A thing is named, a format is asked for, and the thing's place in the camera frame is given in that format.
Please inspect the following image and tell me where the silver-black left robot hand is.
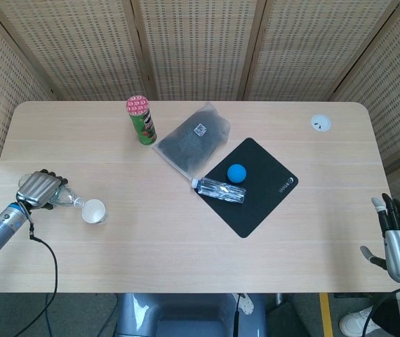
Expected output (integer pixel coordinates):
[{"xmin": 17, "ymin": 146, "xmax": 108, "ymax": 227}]
[{"xmin": 16, "ymin": 169, "xmax": 69, "ymax": 211}]

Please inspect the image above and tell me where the green-label clear water bottle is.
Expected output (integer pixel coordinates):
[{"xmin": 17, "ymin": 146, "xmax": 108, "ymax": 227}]
[{"xmin": 19, "ymin": 173, "xmax": 87, "ymax": 209}]

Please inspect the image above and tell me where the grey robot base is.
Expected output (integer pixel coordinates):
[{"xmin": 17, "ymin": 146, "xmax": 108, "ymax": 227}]
[{"xmin": 114, "ymin": 293, "xmax": 267, "ymax": 337}]

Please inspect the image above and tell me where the white flower-print paper cup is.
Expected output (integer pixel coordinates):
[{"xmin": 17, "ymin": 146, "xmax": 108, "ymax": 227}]
[{"xmin": 81, "ymin": 199, "xmax": 109, "ymax": 225}]

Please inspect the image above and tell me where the clear white-capped plastic bottle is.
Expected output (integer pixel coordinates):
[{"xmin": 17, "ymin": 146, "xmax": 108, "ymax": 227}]
[{"xmin": 189, "ymin": 177, "xmax": 247, "ymax": 204}]

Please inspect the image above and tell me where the green Pringles can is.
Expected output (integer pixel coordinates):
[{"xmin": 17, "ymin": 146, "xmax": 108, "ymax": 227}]
[{"xmin": 126, "ymin": 95, "xmax": 159, "ymax": 145}]

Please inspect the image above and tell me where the black mouse pad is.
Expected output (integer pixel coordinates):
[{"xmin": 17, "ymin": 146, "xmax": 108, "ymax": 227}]
[{"xmin": 195, "ymin": 137, "xmax": 300, "ymax": 239}]

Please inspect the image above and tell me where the grey plastic bag, QR label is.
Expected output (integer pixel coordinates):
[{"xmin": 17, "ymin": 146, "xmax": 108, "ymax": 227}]
[{"xmin": 152, "ymin": 102, "xmax": 232, "ymax": 180}]

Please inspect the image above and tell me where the blue ball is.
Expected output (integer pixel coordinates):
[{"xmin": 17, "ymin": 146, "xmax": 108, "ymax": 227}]
[{"xmin": 227, "ymin": 164, "xmax": 248, "ymax": 185}]

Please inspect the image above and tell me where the woven wooden folding screen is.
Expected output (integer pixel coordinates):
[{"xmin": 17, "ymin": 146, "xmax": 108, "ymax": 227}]
[{"xmin": 0, "ymin": 0, "xmax": 400, "ymax": 211}]

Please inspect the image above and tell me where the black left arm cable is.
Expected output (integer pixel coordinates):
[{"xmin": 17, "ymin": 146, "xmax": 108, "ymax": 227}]
[{"xmin": 10, "ymin": 206, "xmax": 60, "ymax": 337}]

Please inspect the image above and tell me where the white table cable grommet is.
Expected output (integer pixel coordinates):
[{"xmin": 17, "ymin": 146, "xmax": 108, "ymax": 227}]
[{"xmin": 310, "ymin": 114, "xmax": 332, "ymax": 133}]

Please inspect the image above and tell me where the black cable on robot base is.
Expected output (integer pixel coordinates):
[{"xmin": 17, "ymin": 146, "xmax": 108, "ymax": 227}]
[{"xmin": 233, "ymin": 294, "xmax": 242, "ymax": 337}]

